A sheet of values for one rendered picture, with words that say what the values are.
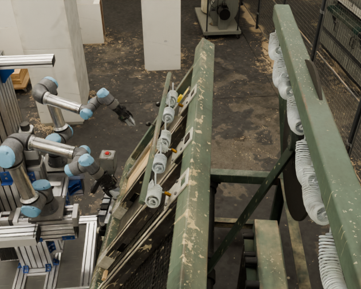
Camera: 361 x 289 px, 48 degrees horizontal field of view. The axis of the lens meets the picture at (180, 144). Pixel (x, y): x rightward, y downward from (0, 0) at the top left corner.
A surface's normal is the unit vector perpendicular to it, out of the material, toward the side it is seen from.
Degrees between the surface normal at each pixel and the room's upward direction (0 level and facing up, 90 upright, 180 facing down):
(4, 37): 90
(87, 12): 90
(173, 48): 90
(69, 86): 90
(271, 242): 0
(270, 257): 0
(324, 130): 0
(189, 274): 31
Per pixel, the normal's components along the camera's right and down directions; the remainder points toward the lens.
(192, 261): 0.51, -0.66
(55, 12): 0.09, 0.60
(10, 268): 0.00, -0.79
